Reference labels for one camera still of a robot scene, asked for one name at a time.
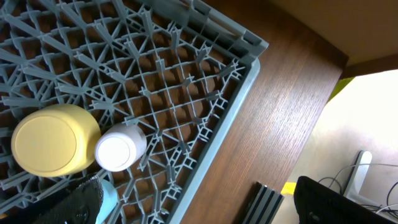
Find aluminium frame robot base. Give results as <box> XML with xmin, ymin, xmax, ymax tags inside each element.
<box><xmin>243</xmin><ymin>184</ymin><xmax>284</xmax><ymax>224</ymax></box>

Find pink plastic cup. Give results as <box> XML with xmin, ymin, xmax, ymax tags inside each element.
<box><xmin>95</xmin><ymin>123</ymin><xmax>147</xmax><ymax>172</ymax></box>

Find grey dishwasher rack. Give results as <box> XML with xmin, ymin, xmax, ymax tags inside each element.
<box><xmin>1</xmin><ymin>0</ymin><xmax>268</xmax><ymax>223</ymax></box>

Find yellow plastic bowl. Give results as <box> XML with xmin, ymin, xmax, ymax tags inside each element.
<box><xmin>11</xmin><ymin>104</ymin><xmax>101</xmax><ymax>177</ymax></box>

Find white cables on floor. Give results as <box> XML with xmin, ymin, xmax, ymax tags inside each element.
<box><xmin>317</xmin><ymin>161</ymin><xmax>398</xmax><ymax>218</ymax></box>

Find light blue plastic cup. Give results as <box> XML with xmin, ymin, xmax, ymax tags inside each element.
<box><xmin>96</xmin><ymin>179</ymin><xmax>118</xmax><ymax>224</ymax></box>

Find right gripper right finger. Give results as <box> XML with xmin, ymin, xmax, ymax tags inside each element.
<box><xmin>294</xmin><ymin>176</ymin><xmax>392</xmax><ymax>224</ymax></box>

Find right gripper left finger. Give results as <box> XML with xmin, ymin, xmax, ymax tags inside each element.
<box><xmin>1</xmin><ymin>175</ymin><xmax>103</xmax><ymax>224</ymax></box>

